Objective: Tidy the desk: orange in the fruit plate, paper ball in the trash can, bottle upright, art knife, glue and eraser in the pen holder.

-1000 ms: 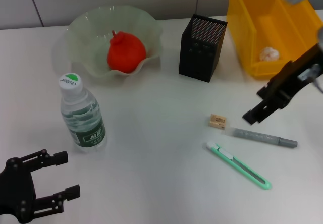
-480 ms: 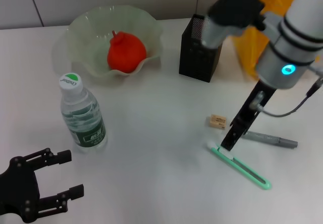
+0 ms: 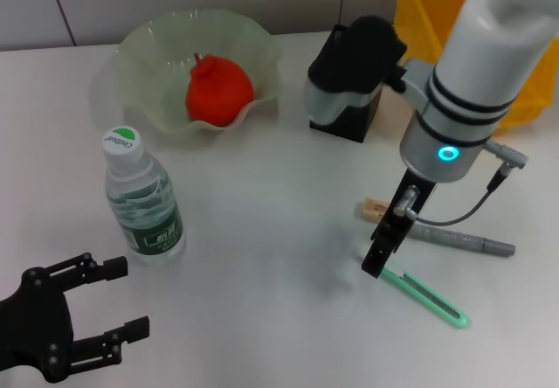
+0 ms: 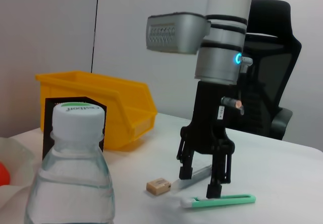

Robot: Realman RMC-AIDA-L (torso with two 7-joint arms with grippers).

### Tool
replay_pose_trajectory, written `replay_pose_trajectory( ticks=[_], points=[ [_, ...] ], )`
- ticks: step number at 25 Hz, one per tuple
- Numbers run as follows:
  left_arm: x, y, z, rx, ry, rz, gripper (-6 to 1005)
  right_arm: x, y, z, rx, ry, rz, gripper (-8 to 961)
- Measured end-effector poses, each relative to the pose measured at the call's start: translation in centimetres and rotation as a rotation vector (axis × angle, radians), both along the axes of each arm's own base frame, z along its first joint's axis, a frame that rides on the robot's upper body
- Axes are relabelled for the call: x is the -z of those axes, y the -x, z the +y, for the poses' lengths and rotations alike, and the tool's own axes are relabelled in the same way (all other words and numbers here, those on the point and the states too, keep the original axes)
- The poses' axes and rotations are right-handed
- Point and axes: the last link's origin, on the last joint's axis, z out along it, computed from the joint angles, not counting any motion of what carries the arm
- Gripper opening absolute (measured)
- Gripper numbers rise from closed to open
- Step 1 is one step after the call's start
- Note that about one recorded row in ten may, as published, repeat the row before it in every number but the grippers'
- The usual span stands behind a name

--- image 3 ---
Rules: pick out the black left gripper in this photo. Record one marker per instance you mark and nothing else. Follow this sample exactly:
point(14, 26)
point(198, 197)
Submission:
point(39, 327)

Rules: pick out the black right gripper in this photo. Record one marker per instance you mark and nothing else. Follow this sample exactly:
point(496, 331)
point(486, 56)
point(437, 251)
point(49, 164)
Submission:
point(406, 213)

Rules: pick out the mint green pen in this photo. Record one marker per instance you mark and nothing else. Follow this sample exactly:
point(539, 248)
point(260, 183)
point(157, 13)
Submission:
point(419, 292)

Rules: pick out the grey marker pen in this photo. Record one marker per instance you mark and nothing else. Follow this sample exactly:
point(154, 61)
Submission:
point(463, 240)

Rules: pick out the clear green-label water bottle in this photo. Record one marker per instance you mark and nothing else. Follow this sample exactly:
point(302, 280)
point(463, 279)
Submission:
point(144, 204)

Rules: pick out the orange toy fruit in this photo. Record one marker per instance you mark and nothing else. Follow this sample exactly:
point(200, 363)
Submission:
point(218, 95)

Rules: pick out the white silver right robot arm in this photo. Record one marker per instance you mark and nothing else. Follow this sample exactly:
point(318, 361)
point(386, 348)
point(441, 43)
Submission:
point(480, 56)

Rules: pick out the beige eraser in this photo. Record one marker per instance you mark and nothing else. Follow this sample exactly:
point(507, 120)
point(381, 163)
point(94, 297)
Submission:
point(371, 209)

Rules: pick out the black mesh pen holder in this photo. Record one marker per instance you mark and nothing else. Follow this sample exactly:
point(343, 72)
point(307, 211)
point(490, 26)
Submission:
point(362, 117)

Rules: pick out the pale green wavy fruit plate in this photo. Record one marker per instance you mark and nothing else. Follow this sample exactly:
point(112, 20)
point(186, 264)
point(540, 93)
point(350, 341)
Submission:
point(148, 82)

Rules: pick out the yellow plastic bin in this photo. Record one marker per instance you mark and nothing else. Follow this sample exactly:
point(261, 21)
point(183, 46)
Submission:
point(415, 12)

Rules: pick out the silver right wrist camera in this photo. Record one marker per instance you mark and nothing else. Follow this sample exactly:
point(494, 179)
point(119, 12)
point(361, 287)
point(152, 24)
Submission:
point(332, 99)

